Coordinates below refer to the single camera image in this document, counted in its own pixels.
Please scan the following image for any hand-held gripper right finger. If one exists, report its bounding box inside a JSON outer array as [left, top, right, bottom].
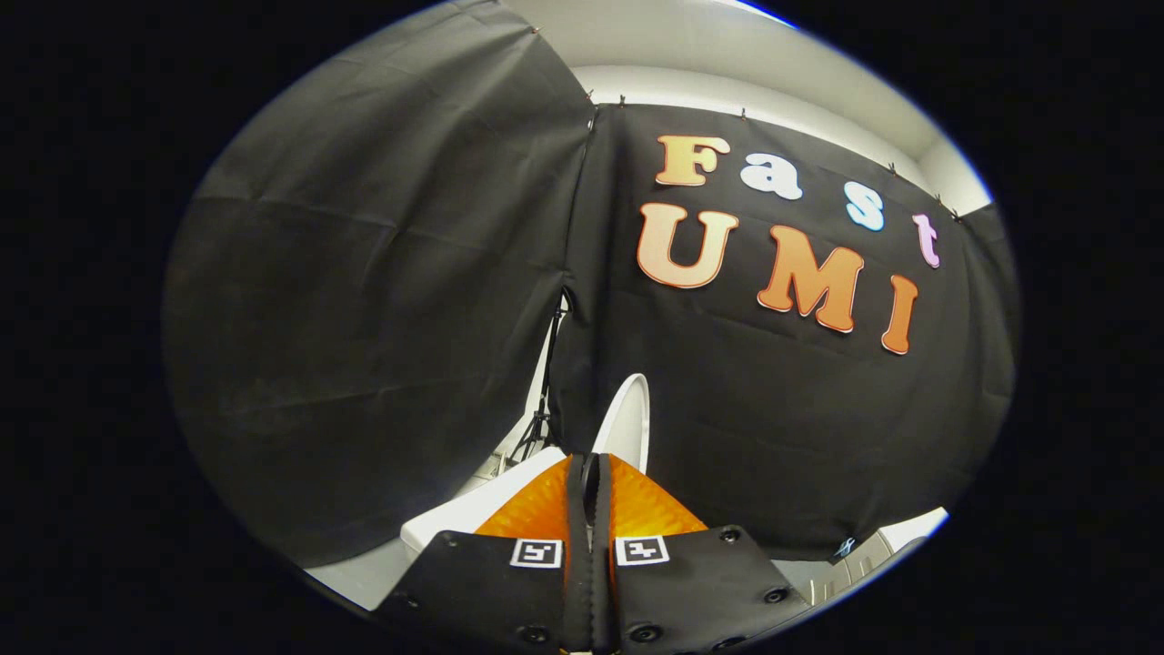
[[591, 452, 813, 655]]

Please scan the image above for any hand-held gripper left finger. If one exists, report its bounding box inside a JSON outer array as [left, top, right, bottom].
[[373, 453, 595, 655]]

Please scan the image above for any white toilet lid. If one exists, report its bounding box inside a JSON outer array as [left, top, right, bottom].
[[591, 373, 652, 476]]

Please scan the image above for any black tripod stand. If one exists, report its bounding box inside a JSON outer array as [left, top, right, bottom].
[[507, 289, 572, 465]]

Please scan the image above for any white drawer cabinet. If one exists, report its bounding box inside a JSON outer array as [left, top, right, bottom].
[[800, 507, 949, 607]]

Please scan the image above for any black backdrop cloth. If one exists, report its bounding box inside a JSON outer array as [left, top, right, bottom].
[[162, 0, 1019, 569]]

